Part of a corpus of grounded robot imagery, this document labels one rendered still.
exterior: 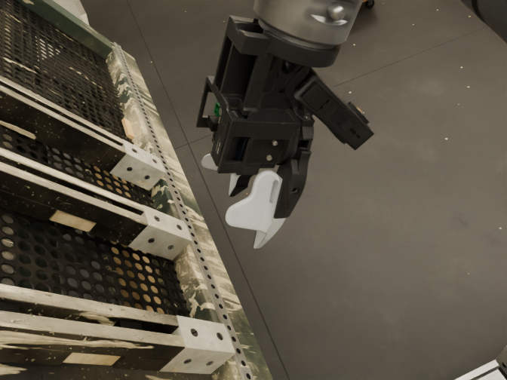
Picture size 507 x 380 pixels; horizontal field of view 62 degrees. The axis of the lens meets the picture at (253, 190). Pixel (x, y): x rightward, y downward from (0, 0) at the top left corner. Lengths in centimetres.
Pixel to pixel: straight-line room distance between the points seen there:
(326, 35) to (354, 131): 12
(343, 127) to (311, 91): 6
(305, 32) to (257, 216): 17
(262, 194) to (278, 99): 9
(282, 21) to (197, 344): 56
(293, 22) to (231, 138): 10
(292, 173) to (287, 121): 5
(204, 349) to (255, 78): 53
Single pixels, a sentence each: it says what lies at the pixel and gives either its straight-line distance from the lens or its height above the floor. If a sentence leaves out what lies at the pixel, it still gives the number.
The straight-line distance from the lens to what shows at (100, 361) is 69.
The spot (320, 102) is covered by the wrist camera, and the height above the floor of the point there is 145.
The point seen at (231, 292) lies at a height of 82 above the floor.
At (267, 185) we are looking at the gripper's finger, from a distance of 38.
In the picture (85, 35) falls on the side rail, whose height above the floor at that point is 99.
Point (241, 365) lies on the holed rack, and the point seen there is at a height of 89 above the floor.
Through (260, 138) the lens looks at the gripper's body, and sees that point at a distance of 34.
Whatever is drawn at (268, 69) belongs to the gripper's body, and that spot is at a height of 149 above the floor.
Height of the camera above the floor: 167
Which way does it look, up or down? 48 degrees down
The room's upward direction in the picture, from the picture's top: 15 degrees counter-clockwise
